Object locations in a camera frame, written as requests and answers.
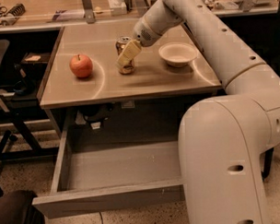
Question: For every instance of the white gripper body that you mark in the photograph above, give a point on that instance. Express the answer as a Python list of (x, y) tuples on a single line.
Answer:
[(142, 33)]

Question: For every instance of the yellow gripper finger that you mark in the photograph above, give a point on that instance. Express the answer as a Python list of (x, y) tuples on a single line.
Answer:
[(131, 50)]

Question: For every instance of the orange soda can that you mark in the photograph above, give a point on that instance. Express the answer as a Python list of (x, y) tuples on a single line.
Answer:
[(121, 41)]

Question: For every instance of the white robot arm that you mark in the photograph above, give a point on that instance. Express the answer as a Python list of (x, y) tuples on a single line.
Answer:
[(220, 139)]

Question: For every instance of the open grey drawer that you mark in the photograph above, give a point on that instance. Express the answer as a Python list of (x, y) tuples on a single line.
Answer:
[(120, 165)]

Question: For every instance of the white tissue box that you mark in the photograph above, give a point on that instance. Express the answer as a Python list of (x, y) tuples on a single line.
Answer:
[(117, 7)]

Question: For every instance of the white bowl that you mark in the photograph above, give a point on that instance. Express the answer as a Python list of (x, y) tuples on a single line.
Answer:
[(177, 54)]

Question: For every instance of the red apple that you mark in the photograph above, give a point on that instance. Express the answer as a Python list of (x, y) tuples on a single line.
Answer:
[(81, 66)]

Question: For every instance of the grey cabinet table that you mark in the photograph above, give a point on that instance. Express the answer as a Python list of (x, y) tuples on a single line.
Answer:
[(151, 77)]

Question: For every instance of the black box with label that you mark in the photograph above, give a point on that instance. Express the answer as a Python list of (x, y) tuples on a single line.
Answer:
[(34, 64)]

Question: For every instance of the black coiled device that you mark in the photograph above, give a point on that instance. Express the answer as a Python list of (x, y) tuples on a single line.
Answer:
[(16, 11)]

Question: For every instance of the black office chair right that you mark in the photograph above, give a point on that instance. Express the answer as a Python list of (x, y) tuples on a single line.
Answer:
[(268, 157)]

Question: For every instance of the dark brown object bottom-left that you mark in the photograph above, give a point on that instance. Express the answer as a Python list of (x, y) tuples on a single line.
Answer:
[(16, 208)]

